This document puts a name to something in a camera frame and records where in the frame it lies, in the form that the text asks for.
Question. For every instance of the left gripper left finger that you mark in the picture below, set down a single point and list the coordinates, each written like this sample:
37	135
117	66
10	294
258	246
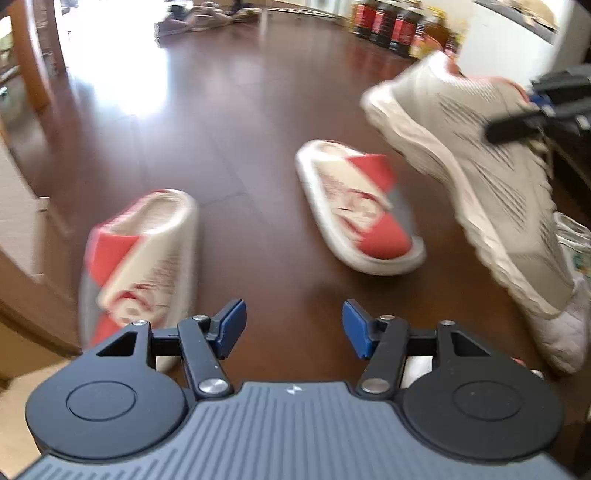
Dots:
204	342

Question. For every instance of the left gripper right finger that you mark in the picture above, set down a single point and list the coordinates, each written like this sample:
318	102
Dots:
382	341

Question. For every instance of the white cabinet door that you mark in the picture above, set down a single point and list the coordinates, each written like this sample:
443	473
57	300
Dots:
501	42

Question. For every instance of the distant grey shoes pile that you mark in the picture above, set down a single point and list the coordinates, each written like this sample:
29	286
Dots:
204	16

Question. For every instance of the wooden table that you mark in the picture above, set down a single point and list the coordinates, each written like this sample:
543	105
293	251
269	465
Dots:
27	46

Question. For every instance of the dark bottles row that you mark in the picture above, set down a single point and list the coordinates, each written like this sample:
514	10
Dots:
410	29

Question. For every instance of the beige mesh running sneaker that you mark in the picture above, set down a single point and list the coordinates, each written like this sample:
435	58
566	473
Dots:
501	194

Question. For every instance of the red white slide sandal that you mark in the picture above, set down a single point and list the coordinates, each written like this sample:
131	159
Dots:
359	208
140	264

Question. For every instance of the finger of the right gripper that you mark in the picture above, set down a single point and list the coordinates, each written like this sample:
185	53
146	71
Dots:
559	103

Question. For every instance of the white sneaker green yellow accents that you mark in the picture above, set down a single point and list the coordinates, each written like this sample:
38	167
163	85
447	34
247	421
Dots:
574	239

